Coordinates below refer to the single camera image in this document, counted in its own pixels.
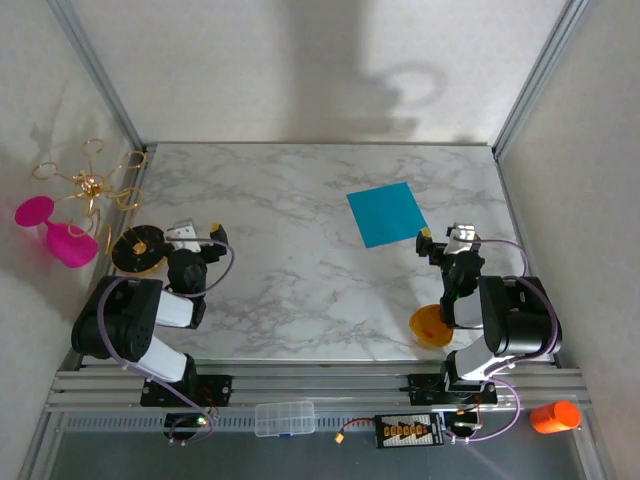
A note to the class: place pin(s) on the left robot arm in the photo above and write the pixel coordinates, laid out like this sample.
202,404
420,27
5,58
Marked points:
120,320

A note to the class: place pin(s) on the pink plastic wine glass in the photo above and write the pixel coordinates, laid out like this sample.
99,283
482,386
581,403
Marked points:
70,247

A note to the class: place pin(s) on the orange plastic bowl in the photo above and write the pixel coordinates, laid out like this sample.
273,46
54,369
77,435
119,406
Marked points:
425,327

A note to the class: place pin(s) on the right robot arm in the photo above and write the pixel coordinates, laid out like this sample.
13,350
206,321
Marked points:
515,320

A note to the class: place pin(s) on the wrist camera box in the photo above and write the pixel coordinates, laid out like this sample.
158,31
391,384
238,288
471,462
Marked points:
182,232
462,235

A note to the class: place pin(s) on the aluminium frame post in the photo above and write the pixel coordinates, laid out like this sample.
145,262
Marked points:
102,80
540,75

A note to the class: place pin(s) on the small black controller board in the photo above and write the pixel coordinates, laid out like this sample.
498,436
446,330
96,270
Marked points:
182,422
462,422

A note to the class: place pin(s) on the clear plastic organizer box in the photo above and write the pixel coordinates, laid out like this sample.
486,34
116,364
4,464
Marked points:
285,419

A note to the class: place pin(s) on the orange plastic cup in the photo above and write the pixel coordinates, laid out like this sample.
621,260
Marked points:
555,417

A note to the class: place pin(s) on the aluminium side rail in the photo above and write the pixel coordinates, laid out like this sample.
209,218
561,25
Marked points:
109,274
517,225

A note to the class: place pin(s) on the blue square paper sheet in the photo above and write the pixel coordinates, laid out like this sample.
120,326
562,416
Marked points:
387,215

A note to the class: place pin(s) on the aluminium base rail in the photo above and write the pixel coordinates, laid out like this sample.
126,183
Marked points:
320,385

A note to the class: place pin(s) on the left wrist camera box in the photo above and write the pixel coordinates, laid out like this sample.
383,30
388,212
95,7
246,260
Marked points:
182,232

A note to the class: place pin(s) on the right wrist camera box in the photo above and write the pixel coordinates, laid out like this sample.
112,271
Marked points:
462,235

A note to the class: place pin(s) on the black charging board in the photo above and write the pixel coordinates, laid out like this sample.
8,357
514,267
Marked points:
407,430

